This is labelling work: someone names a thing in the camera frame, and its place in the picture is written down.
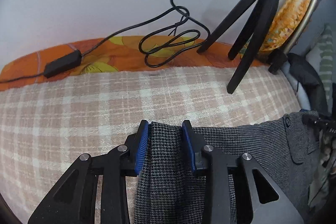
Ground black pillow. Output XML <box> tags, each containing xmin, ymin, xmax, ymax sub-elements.
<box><xmin>287</xmin><ymin>53</ymin><xmax>328</xmax><ymax>114</ymax></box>

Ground orange patterned cloth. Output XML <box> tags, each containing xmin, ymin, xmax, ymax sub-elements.
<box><xmin>257</xmin><ymin>0</ymin><xmax>311</xmax><ymax>62</ymax></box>

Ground black tripod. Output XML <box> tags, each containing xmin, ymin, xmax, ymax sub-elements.
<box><xmin>198</xmin><ymin>0</ymin><xmax>279</xmax><ymax>94</ymax></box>

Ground light blue pillow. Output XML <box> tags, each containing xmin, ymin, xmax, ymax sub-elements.
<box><xmin>281</xmin><ymin>61</ymin><xmax>311</xmax><ymax>110</ymax></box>

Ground pink plaid bed blanket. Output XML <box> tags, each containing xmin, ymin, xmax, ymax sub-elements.
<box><xmin>1</xmin><ymin>67</ymin><xmax>300</xmax><ymax>223</ymax></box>

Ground green striped white pillow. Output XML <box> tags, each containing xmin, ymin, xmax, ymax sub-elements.
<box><xmin>306</xmin><ymin>23</ymin><xmax>334</xmax><ymax>100</ymax></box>

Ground black power cable with controller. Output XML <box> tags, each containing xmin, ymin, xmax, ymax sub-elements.
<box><xmin>0</xmin><ymin>0</ymin><xmax>259</xmax><ymax>84</ymax></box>

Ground metal pole stand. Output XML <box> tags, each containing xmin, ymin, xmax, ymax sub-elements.
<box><xmin>267</xmin><ymin>0</ymin><xmax>322</xmax><ymax>75</ymax></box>

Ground grey houndstooth pants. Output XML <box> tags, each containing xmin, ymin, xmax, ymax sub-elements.
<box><xmin>134</xmin><ymin>112</ymin><xmax>318</xmax><ymax>223</ymax></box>

